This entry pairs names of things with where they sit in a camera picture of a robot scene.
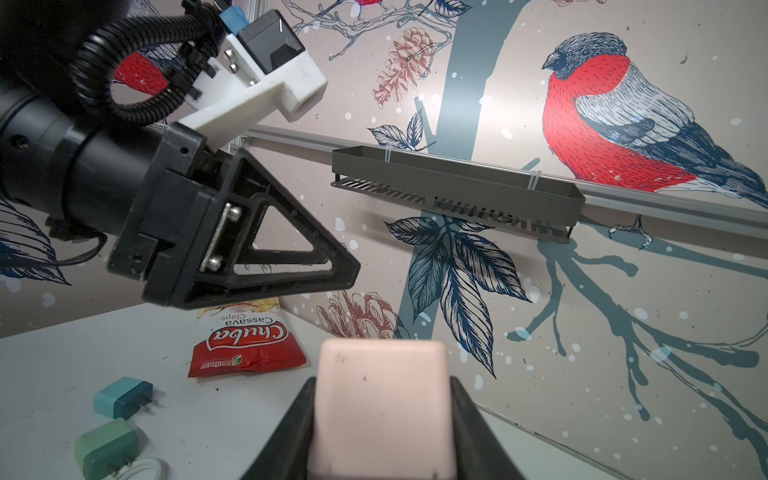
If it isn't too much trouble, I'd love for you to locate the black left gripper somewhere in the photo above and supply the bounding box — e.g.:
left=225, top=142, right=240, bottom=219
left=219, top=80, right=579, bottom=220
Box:
left=107, top=122, right=361, bottom=310

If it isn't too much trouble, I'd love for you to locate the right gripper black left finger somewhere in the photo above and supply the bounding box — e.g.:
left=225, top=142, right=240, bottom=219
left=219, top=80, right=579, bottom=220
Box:
left=241, top=377, right=317, bottom=480

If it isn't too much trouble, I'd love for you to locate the white cable of blue cube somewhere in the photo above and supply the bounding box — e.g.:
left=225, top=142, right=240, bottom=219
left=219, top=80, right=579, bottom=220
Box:
left=113, top=457, right=172, bottom=480

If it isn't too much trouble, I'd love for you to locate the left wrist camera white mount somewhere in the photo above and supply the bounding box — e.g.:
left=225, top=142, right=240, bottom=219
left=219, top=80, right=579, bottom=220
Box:
left=179, top=6, right=327, bottom=149

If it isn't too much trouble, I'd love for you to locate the black hanging wall basket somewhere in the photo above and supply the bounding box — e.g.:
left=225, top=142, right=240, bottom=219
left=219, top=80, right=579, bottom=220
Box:
left=332, top=145, right=586, bottom=243

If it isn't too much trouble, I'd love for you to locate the teal plug adapter pair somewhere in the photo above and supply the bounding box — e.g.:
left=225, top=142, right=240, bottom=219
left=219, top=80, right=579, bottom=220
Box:
left=74, top=418, right=139, bottom=480
left=93, top=377, right=154, bottom=420

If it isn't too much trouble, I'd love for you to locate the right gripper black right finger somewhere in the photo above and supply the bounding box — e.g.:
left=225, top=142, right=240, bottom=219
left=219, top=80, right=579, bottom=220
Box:
left=450, top=376, right=525, bottom=480

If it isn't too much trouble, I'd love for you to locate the pink plug adapter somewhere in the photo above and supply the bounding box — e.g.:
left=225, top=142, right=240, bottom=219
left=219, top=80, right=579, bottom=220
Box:
left=307, top=339, right=458, bottom=479

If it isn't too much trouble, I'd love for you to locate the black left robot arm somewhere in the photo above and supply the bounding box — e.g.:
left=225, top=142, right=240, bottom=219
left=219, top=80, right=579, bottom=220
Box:
left=1, top=1, right=360, bottom=310

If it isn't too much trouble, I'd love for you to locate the red Chuba chips bag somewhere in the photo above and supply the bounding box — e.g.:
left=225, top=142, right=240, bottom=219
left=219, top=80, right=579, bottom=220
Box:
left=188, top=298, right=307, bottom=378

